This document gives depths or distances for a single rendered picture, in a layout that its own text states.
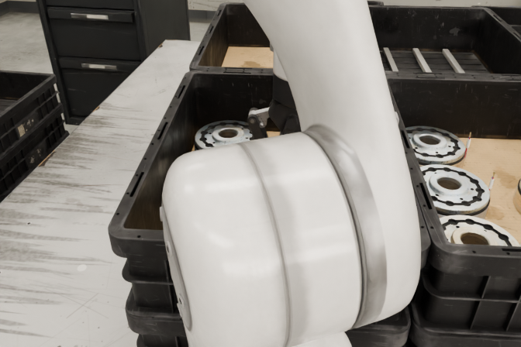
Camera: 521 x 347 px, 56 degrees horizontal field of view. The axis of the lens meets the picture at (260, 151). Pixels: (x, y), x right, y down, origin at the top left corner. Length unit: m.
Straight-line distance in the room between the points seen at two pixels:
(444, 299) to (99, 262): 0.50
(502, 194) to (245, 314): 0.60
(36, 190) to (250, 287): 0.83
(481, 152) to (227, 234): 0.69
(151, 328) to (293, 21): 0.41
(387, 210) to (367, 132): 0.03
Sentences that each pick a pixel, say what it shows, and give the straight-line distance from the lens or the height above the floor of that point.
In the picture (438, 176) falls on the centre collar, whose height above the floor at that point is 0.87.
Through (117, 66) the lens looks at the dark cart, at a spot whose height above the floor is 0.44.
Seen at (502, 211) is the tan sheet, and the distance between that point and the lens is 0.72.
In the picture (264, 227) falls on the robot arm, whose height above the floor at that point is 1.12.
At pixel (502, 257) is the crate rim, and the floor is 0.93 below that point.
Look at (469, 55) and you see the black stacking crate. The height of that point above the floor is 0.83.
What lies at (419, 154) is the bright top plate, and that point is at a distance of 0.73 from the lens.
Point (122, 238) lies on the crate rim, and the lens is 0.47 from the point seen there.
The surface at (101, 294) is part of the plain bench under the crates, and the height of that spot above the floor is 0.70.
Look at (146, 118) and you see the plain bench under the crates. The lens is 1.16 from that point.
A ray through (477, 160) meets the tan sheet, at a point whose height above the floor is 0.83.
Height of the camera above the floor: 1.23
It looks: 32 degrees down
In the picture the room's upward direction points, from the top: straight up
